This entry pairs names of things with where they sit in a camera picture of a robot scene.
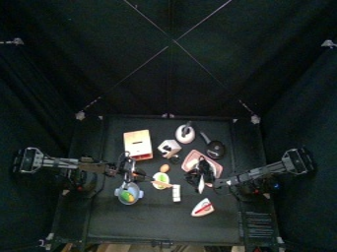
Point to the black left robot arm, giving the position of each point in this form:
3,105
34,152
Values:
66,162

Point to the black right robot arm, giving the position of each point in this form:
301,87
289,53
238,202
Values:
264,170

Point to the white round plate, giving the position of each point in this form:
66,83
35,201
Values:
155,178

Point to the green star toy vegetable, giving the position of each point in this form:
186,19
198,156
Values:
162,178

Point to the white sushi print box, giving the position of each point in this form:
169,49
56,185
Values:
177,193

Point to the orange wooden stick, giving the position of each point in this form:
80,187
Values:
163,184

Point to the tan toy egg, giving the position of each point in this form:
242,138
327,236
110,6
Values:
165,168

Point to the small black round toy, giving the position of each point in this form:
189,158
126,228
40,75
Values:
174,159

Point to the black toy frying pan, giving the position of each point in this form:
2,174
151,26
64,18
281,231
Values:
216,150

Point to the green yellow toy food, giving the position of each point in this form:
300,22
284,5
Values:
127,197

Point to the white red wedge toy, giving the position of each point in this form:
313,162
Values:
202,208

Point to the wooden box red drawer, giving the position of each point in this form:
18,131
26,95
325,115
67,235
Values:
138,142

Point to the pale wooden knife block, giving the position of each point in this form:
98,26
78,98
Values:
171,144

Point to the metal frame clamp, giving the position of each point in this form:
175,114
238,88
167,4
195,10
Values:
166,115

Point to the metal frame corner bracket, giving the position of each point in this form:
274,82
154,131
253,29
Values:
43,243
256,118
79,115
328,43
16,41

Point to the black table edge camera mount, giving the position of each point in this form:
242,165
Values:
161,243

